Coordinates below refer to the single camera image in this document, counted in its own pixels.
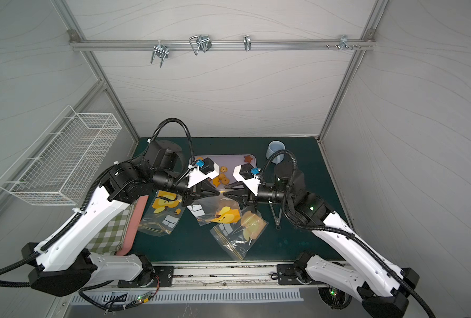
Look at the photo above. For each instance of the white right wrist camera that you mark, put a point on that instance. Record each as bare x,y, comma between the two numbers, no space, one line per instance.
249,176

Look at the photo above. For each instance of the pink tray with checked cloth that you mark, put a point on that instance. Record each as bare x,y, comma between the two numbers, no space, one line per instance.
118,235

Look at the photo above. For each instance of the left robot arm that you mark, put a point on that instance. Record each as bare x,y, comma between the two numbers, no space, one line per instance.
62,264

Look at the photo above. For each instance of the clear resealable bag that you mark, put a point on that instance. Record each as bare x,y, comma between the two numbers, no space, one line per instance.
219,209

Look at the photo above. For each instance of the aluminium cross rail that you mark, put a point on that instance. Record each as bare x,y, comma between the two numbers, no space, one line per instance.
217,45

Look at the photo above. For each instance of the resealable bag with duck print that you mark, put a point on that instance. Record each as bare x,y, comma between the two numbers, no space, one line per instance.
163,215

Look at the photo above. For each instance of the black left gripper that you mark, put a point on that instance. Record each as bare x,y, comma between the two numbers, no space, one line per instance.
196,191

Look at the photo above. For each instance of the lilac plastic tray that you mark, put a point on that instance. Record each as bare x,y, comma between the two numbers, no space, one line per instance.
230,161

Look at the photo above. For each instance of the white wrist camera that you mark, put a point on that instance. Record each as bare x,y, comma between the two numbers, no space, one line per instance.
201,170
249,176

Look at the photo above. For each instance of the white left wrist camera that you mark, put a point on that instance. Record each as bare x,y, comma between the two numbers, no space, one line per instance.
201,170

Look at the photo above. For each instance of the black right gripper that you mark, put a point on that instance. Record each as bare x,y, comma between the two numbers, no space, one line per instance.
249,195

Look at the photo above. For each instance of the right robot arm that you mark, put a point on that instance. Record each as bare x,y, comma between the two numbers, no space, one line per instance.
382,288

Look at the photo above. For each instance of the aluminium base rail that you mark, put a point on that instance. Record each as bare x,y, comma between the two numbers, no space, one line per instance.
222,275

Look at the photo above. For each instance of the metal hook clamp right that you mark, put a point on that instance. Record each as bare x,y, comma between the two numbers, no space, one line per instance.
344,45

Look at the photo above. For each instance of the metal hook clamp left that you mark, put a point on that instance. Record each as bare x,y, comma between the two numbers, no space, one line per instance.
160,53

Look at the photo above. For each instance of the metal tongs on table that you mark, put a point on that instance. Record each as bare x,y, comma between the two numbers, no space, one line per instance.
277,215

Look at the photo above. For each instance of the white wire basket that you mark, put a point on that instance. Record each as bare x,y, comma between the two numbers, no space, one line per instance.
58,167

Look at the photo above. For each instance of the light blue ceramic mug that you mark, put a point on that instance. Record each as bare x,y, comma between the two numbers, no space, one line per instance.
273,147

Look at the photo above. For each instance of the resealable bag table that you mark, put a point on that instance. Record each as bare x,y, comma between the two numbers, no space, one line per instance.
236,239

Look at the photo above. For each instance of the metal hook clamp small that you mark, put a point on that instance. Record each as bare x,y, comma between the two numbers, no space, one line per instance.
247,43

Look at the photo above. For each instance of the metal hook clamp middle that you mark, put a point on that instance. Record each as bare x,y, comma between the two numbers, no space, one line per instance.
200,43

